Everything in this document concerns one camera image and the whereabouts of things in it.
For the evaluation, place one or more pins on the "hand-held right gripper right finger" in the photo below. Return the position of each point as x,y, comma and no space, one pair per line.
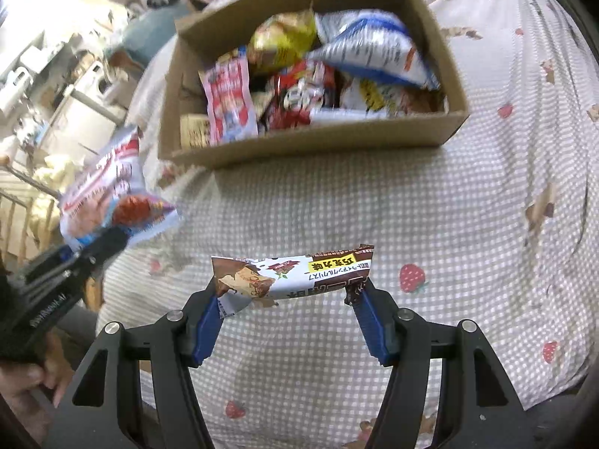
374,332

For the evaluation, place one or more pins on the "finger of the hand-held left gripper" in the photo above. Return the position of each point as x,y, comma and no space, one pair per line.
105,248
56,264

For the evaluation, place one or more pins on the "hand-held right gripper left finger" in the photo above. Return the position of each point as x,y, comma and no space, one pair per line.
208,327

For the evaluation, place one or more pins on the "white bag red label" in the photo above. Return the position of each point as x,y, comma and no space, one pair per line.
107,187

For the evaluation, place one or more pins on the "brown chocolate bar packet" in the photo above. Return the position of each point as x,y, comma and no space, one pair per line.
290,276

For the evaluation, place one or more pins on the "beige cartoon snack packet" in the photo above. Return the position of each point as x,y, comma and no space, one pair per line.
194,131

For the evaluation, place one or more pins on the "pink bear pouch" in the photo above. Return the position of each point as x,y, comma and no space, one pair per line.
229,98

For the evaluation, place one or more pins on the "brown cardboard box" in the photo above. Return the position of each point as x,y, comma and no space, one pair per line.
304,147

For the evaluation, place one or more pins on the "white blue stick packet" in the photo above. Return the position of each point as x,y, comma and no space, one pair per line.
346,116

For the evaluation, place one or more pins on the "white popcorn packet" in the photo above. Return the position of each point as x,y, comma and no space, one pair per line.
374,96

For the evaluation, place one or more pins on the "red candy bag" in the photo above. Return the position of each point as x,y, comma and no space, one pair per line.
295,98

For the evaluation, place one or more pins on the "yellow green snack bag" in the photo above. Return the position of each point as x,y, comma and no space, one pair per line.
281,39

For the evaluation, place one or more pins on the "white blue snack bag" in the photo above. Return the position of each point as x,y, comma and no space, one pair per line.
369,42

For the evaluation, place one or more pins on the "person's left hand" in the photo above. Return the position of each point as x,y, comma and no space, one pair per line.
51,374

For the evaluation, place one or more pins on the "wooden rack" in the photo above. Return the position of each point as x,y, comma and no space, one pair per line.
23,224

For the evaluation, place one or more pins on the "yellow quilt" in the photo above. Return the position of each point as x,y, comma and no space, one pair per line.
51,182

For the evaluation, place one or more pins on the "printed checkered bedsheet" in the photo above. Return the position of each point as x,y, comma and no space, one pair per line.
421,206

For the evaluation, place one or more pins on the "white washing machine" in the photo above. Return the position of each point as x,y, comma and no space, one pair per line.
96,82

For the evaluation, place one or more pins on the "blue cloth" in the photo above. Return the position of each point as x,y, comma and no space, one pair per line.
149,32

